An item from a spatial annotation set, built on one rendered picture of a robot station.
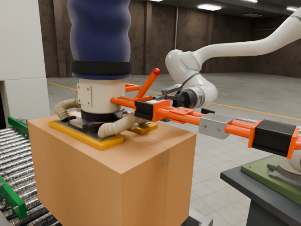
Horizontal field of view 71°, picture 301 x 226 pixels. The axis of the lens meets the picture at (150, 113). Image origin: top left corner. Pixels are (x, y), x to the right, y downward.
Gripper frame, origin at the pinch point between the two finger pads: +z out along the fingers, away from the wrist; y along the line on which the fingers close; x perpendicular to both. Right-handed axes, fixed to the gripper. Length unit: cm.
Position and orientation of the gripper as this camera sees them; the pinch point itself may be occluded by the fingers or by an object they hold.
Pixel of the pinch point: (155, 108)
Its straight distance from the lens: 68.1
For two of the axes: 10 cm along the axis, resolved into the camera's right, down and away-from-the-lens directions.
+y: -0.3, 9.6, 2.8
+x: -7.7, -2.0, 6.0
